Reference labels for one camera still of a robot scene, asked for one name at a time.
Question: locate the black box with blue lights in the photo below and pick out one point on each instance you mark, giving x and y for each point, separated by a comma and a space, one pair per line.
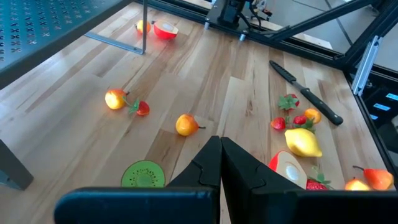
382, 124

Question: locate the perforated metal shelf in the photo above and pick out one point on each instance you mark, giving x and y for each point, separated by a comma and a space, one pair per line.
46, 28

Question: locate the yellow toy lemon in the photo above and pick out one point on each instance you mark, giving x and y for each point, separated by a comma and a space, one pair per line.
303, 143

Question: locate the black kitchen knife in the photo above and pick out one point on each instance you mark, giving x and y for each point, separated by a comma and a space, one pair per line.
323, 110

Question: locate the toy kiwi half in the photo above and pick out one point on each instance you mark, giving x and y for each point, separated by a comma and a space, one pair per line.
143, 174

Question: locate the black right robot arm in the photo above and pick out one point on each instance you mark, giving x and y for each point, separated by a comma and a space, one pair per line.
230, 14

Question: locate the red toy apple half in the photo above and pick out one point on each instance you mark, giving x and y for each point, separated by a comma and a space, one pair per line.
289, 171
164, 31

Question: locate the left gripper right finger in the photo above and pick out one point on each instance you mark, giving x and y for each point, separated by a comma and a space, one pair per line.
280, 208

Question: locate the silver frame bracket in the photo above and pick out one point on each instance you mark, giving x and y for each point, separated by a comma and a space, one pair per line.
367, 65

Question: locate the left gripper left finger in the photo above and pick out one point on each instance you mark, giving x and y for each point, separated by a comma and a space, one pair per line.
140, 205

